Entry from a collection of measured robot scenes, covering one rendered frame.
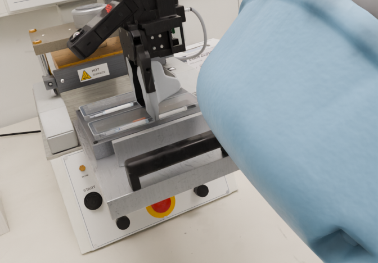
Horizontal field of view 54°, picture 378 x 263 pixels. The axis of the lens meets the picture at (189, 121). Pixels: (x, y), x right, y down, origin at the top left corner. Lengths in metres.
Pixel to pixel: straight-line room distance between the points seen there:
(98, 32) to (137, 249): 0.40
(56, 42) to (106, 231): 0.37
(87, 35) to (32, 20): 0.88
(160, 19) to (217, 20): 1.13
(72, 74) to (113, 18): 0.26
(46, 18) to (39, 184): 0.63
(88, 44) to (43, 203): 0.50
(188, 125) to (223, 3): 1.18
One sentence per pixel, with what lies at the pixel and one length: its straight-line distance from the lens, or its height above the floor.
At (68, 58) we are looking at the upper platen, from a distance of 0.84.
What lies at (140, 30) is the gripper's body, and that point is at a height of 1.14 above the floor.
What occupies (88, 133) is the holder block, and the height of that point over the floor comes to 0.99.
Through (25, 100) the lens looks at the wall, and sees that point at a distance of 1.47.
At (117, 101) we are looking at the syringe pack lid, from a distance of 0.69.
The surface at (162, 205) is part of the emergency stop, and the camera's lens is 0.75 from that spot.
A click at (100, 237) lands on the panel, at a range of 0.76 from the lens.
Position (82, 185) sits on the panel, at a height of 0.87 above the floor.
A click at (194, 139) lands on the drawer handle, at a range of 0.50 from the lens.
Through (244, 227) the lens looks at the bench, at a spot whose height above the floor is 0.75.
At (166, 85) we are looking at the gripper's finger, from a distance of 0.58.
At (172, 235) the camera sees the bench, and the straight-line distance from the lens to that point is 0.75.
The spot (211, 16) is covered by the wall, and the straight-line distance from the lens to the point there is 1.67.
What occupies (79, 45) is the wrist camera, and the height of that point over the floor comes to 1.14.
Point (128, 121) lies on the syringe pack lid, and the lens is 0.60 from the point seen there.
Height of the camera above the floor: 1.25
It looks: 26 degrees down
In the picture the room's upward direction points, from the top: 9 degrees counter-clockwise
